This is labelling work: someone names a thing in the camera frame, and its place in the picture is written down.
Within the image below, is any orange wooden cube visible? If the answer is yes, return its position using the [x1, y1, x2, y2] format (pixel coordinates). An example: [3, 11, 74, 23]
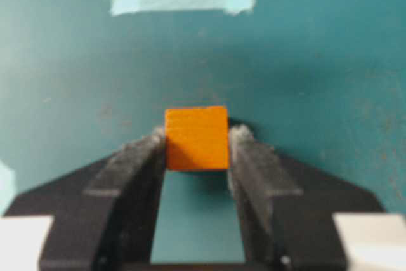
[165, 106, 229, 172]

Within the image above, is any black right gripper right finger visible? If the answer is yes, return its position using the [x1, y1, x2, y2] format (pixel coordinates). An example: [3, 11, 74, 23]
[228, 124, 384, 270]

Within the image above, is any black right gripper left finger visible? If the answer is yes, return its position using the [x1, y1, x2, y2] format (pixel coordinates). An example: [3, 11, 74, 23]
[3, 128, 165, 270]

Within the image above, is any small light blue tape strip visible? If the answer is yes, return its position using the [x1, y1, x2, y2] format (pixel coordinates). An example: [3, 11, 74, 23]
[0, 161, 16, 215]

